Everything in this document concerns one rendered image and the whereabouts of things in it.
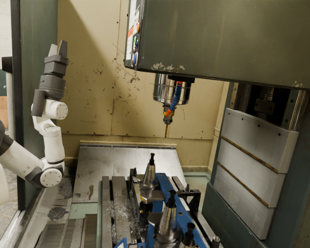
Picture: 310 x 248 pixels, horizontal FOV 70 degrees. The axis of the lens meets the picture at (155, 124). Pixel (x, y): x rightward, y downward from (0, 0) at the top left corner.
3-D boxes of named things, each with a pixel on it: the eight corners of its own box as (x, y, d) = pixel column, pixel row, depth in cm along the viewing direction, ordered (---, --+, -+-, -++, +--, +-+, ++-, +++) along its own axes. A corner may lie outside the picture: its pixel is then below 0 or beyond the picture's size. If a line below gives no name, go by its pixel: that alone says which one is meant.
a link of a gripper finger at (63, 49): (68, 42, 84) (65, 58, 84) (59, 39, 82) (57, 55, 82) (70, 42, 83) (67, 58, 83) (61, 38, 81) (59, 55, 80)
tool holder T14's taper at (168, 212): (179, 234, 52) (184, 209, 50) (162, 238, 50) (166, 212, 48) (171, 222, 56) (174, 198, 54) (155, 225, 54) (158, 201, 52)
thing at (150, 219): (149, 228, 55) (150, 225, 55) (145, 214, 60) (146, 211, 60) (176, 226, 57) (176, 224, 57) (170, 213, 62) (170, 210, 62)
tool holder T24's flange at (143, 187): (158, 195, 71) (159, 188, 71) (139, 194, 71) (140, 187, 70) (156, 184, 78) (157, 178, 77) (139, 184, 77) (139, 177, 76)
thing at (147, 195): (142, 201, 65) (142, 199, 65) (139, 192, 70) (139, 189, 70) (165, 201, 67) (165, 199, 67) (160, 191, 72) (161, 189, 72)
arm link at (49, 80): (62, 64, 93) (57, 92, 93) (38, 56, 86) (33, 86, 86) (77, 60, 85) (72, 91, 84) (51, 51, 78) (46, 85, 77)
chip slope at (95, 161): (68, 220, 138) (69, 182, 131) (78, 170, 201) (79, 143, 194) (200, 214, 159) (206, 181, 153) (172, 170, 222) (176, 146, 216)
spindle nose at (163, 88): (196, 105, 94) (201, 77, 91) (163, 104, 87) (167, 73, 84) (175, 99, 108) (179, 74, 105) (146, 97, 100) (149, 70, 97)
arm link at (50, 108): (73, 92, 87) (68, 120, 87) (51, 90, 91) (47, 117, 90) (51, 85, 76) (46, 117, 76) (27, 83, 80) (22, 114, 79)
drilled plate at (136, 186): (139, 222, 96) (140, 212, 95) (131, 186, 124) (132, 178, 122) (188, 219, 102) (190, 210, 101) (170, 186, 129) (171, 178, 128)
